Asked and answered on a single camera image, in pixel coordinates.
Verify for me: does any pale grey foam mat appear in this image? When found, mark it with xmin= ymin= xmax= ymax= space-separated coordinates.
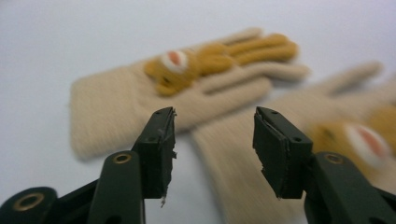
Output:
xmin=0 ymin=0 xmax=396 ymax=224

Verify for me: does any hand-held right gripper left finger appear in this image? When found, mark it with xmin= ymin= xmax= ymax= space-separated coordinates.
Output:
xmin=132 ymin=106 xmax=177 ymax=208

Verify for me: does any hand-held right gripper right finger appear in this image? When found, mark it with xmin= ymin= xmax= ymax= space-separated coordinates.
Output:
xmin=252 ymin=105 xmax=314 ymax=200

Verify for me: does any beige glove with brown bear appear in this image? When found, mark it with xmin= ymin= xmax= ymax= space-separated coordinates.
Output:
xmin=68 ymin=27 xmax=311 ymax=161
xmin=191 ymin=61 xmax=396 ymax=224

